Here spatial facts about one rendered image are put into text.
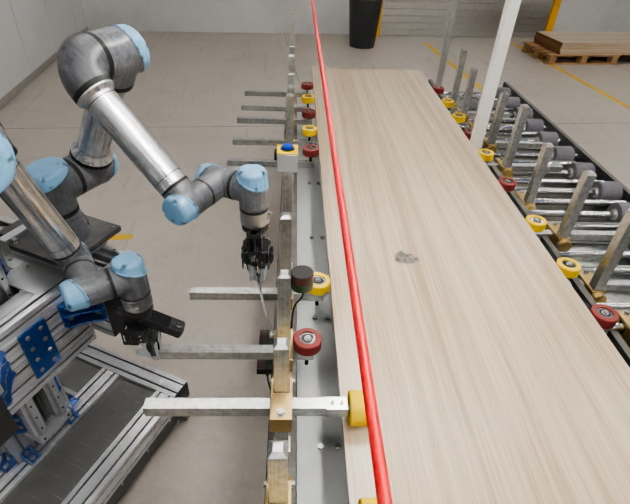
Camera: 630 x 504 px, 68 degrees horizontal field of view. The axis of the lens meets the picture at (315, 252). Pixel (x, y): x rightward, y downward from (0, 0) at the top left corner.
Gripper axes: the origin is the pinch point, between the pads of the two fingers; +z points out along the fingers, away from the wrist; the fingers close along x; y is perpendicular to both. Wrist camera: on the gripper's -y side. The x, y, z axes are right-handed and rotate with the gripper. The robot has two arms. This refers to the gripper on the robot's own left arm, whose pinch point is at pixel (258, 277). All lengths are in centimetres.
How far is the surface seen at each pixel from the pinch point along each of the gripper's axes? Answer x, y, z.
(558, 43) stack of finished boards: 400, -642, 62
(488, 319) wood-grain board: 69, 6, 11
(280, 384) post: 7.5, 37.2, 1.4
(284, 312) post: 7.7, 12.2, 2.5
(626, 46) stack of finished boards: 508, -646, 65
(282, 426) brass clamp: 8.2, 44.3, 7.0
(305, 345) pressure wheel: 13.5, 17.1, 10.2
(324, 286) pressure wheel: 19.7, -7.6, 9.7
